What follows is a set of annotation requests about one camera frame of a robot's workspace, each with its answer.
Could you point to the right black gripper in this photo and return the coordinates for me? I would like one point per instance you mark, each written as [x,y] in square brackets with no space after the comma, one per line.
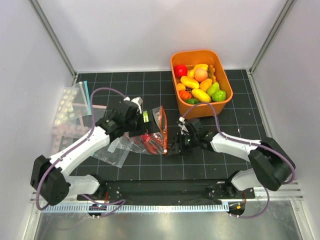
[178,138]

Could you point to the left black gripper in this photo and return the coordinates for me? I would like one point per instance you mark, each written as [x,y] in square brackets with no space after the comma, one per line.
[148,127]

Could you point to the red toy lobster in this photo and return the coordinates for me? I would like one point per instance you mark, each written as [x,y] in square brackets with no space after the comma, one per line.
[153,143]

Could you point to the orange zip clear bag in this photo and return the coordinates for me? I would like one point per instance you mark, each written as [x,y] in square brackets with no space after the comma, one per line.
[157,124]

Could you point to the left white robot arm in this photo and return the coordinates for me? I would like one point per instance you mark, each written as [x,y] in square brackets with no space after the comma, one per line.
[51,177]

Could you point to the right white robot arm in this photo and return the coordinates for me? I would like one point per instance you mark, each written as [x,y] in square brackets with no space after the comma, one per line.
[270,168]

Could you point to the clear bag with blue zip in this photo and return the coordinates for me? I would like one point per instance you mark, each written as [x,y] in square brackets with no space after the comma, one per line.
[82,98]

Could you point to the pink dotted zip bag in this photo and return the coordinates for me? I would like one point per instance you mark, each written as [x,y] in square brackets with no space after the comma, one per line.
[70,123]

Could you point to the green toy bell pepper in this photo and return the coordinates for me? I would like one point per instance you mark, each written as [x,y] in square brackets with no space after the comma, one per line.
[192,101]

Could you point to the orange toy pumpkin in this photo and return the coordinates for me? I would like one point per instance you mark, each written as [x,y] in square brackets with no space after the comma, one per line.
[184,95]

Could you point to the yellow toy mango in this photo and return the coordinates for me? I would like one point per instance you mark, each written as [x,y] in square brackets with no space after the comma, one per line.
[201,95]

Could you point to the orange plastic basket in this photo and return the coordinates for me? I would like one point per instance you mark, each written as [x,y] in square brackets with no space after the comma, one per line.
[209,61]

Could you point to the green toy custard apple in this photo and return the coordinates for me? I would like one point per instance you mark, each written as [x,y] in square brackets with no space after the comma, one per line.
[219,96]

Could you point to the green toy pear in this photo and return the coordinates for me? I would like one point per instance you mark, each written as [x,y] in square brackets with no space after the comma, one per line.
[213,88]

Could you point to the black grid mat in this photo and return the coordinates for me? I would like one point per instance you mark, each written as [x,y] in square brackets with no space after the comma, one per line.
[240,117]

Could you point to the red toy apple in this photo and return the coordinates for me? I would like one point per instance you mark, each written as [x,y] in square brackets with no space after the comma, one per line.
[180,70]

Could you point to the pink toy peach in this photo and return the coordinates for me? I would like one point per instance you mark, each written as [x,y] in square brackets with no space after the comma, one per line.
[200,74]

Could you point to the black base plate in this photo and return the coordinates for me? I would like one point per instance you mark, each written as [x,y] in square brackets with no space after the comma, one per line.
[169,192]

